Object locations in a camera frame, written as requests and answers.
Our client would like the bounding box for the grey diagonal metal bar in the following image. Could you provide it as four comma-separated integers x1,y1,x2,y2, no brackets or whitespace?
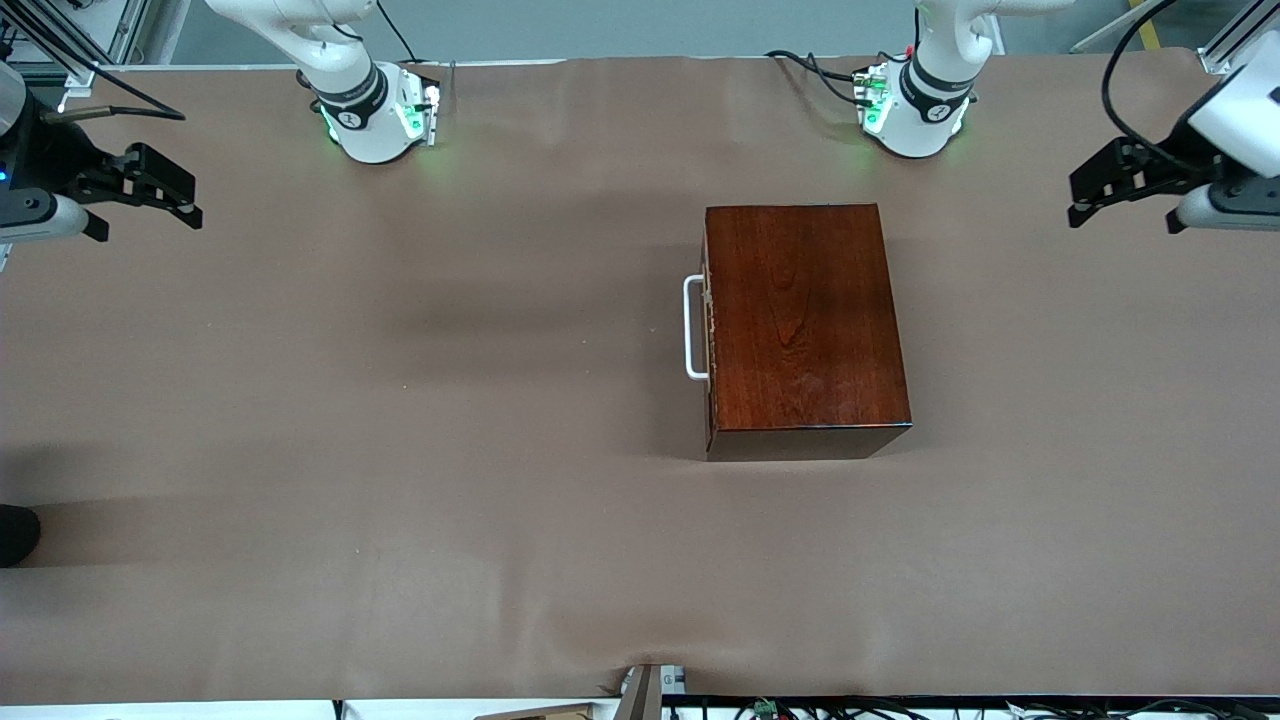
1070,0,1181,53

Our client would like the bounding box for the black rounded object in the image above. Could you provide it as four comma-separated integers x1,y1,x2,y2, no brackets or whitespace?
0,505,42,568

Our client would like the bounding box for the dark wooden drawer cabinet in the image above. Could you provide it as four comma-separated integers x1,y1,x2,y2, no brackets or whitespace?
703,203,913,463

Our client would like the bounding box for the black base cable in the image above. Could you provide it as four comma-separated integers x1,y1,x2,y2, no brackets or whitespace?
765,48,881,106
375,0,423,66

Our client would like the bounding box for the aluminium frame profile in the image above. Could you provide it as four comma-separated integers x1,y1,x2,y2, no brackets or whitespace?
0,0,151,91
1198,0,1280,76

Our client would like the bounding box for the wooden drawer with white handle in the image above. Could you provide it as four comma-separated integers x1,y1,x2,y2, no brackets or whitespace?
683,262,717,441

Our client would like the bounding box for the brown table mat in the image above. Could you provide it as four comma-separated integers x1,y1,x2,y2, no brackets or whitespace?
0,45,1280,706

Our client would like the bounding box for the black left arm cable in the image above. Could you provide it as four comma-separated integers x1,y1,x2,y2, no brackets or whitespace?
1100,0,1201,176

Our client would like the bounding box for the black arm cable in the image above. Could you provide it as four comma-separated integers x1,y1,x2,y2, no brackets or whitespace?
1100,0,1201,176
0,10,188,126

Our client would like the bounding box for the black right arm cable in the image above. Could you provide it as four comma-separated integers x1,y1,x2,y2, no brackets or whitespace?
0,10,188,126

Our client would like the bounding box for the flat brown wooden piece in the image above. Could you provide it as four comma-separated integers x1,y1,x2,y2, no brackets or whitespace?
475,703,596,720

